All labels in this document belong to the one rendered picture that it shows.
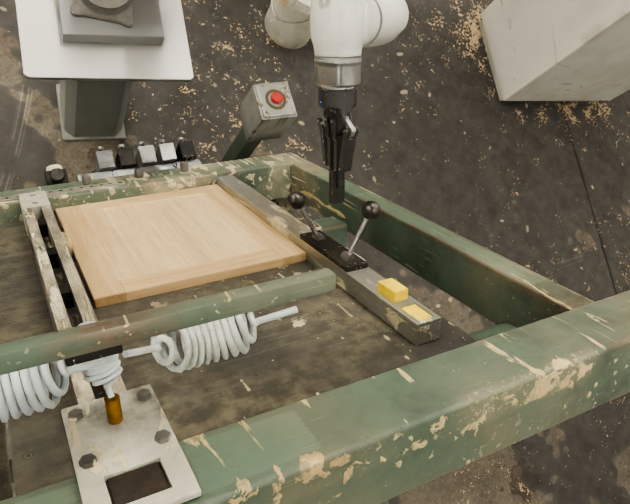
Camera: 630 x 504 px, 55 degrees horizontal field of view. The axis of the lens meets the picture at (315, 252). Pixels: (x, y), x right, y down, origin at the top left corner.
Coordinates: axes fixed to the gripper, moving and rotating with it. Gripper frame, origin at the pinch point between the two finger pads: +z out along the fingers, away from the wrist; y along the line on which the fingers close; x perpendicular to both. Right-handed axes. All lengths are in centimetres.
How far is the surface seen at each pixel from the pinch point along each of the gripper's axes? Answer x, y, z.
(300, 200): 9.4, -1.8, 1.0
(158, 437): 52, -54, 4
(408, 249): -17.0, -3.3, 16.6
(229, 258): 22.5, 5.6, 13.7
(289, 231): 7.0, 8.9, 11.8
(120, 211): 36, 47, 14
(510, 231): -177, 116, 85
